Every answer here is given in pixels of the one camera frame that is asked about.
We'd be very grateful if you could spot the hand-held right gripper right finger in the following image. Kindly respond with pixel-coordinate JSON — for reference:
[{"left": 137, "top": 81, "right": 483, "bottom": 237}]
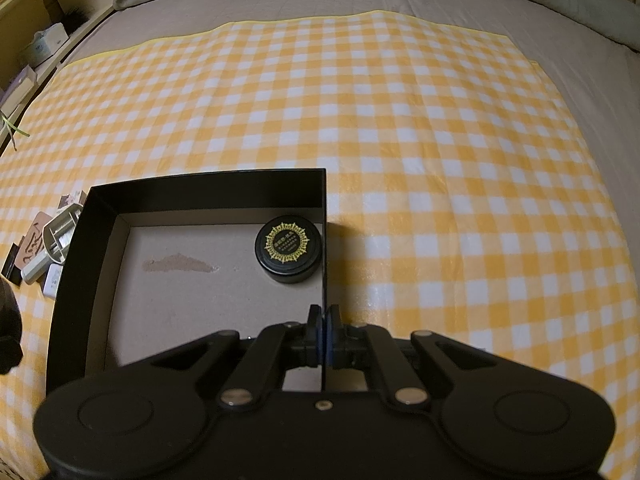
[{"left": 325, "top": 305, "right": 494, "bottom": 407}]

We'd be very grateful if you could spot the black round tin gold label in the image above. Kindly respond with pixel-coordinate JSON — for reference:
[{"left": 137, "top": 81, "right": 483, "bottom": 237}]
[{"left": 254, "top": 216, "right": 324, "bottom": 286}]

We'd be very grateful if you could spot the grey bed sheet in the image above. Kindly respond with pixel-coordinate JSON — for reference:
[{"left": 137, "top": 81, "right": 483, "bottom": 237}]
[{"left": 52, "top": 0, "right": 640, "bottom": 261}]

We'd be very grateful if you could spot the black glossy oval object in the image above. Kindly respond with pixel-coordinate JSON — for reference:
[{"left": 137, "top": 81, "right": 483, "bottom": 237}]
[{"left": 0, "top": 279, "right": 24, "bottom": 375}]

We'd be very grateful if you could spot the white tissue box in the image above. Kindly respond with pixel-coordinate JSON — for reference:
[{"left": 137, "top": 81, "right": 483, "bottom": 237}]
[{"left": 19, "top": 22, "right": 69, "bottom": 66}]

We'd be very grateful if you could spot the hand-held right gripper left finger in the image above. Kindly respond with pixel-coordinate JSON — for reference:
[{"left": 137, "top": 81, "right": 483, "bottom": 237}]
[{"left": 145, "top": 305, "right": 325, "bottom": 409}]

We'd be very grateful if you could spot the small cardboard box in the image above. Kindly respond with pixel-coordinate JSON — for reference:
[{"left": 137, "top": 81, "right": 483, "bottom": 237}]
[{"left": 0, "top": 65, "right": 38, "bottom": 106}]

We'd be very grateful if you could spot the green strip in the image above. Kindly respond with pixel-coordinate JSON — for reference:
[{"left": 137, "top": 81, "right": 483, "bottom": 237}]
[{"left": 0, "top": 112, "right": 30, "bottom": 153}]

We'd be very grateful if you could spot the white charger plug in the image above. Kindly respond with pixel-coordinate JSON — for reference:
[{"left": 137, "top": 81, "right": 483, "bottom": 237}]
[{"left": 40, "top": 266, "right": 65, "bottom": 301}]

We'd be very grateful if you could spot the brown embossed leather case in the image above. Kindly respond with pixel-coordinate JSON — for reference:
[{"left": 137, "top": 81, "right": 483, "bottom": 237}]
[{"left": 0, "top": 212, "right": 56, "bottom": 286}]

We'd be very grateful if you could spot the yellow checkered mat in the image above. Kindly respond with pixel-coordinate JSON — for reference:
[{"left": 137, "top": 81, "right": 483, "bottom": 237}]
[{"left": 0, "top": 10, "right": 640, "bottom": 480}]

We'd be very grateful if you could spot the wooden bedside shelf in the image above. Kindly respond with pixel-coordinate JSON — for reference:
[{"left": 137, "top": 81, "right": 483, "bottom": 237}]
[{"left": 0, "top": 0, "right": 113, "bottom": 156}]

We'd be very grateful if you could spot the black cardboard box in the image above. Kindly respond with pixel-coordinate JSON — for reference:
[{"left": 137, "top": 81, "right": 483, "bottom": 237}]
[{"left": 46, "top": 167, "right": 328, "bottom": 396}]

